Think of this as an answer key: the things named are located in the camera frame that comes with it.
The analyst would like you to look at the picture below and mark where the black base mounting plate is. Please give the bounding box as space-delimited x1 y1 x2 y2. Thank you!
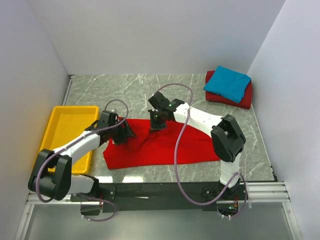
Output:
80 181 248 216

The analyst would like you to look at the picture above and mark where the folded blue t-shirt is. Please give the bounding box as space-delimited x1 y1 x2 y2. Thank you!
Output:
203 65 252 104

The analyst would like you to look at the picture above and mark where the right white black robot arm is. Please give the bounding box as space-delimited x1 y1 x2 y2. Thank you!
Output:
148 91 246 200

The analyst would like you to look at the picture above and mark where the aluminium extrusion rail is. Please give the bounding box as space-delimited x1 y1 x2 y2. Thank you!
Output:
25 182 291 206

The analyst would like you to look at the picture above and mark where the yellow plastic tray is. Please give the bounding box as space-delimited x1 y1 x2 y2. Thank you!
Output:
38 105 100 175

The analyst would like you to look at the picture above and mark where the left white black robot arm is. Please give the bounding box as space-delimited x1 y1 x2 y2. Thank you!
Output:
27 110 135 202

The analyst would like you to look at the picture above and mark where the bright red t-shirt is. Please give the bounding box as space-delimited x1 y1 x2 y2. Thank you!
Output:
103 119 220 170

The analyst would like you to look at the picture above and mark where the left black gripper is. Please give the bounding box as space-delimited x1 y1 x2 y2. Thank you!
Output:
108 117 137 145

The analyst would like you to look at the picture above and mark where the folded dark red t-shirt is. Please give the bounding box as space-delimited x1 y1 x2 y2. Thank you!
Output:
203 66 253 110

